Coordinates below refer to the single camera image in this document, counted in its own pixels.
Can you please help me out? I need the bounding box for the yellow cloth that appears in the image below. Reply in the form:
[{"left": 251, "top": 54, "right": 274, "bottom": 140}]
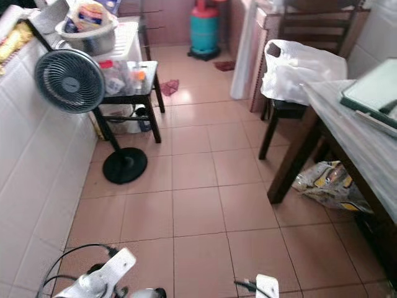
[{"left": 0, "top": 22, "right": 35, "bottom": 66}]

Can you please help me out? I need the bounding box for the clear plastic bag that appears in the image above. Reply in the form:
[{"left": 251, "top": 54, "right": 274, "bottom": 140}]
[{"left": 102, "top": 60, "right": 148, "bottom": 97}]

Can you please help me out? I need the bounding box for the dark wooden table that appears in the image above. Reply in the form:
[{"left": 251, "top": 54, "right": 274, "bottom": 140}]
[{"left": 266, "top": 79, "right": 397, "bottom": 228}]

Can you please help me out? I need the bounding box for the patterned plastic bag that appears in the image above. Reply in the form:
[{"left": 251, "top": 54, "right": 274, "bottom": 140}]
[{"left": 291, "top": 160, "right": 377, "bottom": 215}]

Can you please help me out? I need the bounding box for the small black side table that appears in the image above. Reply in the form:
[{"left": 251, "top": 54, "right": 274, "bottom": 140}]
[{"left": 92, "top": 60, "right": 166, "bottom": 141}]

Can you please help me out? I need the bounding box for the white leaning board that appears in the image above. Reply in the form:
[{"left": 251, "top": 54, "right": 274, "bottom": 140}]
[{"left": 229, "top": 0, "right": 261, "bottom": 101}]

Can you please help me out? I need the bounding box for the crumpled red floor cloth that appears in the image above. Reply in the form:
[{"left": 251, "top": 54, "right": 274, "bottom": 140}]
[{"left": 159, "top": 78, "right": 180, "bottom": 97}]

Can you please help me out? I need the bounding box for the teal gas cylinder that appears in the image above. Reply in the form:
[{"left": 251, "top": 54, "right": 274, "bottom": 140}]
[{"left": 189, "top": 0, "right": 223, "bottom": 62}]

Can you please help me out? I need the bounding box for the green flat tray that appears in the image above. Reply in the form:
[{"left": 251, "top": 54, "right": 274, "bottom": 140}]
[{"left": 339, "top": 57, "right": 397, "bottom": 138}]

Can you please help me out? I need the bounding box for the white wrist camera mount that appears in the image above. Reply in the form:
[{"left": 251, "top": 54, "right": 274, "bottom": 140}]
[
  {"left": 69, "top": 246, "right": 138, "bottom": 298},
  {"left": 254, "top": 273, "right": 280, "bottom": 298}
]

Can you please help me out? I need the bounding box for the dark wooden chair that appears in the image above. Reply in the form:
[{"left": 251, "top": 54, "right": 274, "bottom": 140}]
[{"left": 257, "top": 0, "right": 370, "bottom": 161}]

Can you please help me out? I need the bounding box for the steel cooking pot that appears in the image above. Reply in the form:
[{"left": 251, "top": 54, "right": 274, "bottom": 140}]
[{"left": 54, "top": 12, "right": 119, "bottom": 56}]

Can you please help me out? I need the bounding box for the flat red floor cloth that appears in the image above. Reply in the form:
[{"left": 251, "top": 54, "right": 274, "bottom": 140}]
[{"left": 213, "top": 60, "right": 237, "bottom": 73}]

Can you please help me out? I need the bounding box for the white plastic shopping bag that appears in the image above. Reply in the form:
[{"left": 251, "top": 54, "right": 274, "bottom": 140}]
[{"left": 260, "top": 38, "right": 349, "bottom": 106}]

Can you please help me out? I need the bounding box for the printed food packet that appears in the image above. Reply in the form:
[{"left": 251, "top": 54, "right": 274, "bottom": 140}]
[{"left": 71, "top": 1, "right": 109, "bottom": 33}]

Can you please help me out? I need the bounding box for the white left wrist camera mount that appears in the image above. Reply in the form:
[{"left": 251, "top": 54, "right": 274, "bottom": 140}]
[{"left": 69, "top": 246, "right": 138, "bottom": 298}]

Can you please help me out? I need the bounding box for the grey black pedestal fan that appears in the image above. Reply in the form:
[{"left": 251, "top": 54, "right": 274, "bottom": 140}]
[{"left": 33, "top": 48, "right": 149, "bottom": 186}]

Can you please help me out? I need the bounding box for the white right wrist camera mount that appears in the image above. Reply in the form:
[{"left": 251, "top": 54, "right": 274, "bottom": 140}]
[{"left": 254, "top": 273, "right": 280, "bottom": 298}]

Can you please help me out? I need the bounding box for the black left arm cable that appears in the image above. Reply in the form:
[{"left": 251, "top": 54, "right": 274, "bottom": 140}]
[{"left": 37, "top": 243, "right": 120, "bottom": 298}]

